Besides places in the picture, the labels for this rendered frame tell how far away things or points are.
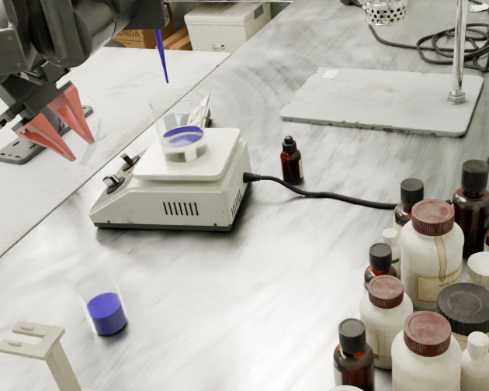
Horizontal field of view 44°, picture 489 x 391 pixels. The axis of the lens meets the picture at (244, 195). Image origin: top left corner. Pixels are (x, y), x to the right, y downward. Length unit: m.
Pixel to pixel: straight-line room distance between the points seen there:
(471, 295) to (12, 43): 0.45
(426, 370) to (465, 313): 0.09
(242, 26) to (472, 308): 2.57
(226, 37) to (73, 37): 2.60
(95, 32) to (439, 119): 0.60
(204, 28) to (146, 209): 2.41
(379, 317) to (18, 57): 0.37
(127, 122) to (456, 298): 0.71
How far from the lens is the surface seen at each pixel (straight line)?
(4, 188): 1.03
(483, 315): 0.58
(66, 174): 1.00
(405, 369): 0.51
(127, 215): 0.81
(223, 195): 0.75
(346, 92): 1.07
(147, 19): 0.62
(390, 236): 0.66
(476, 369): 0.56
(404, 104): 1.02
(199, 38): 3.20
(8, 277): 0.83
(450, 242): 0.61
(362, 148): 0.92
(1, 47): 0.53
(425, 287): 0.63
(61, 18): 0.53
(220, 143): 0.80
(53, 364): 0.54
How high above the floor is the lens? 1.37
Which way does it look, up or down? 34 degrees down
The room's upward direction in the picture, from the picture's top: 10 degrees counter-clockwise
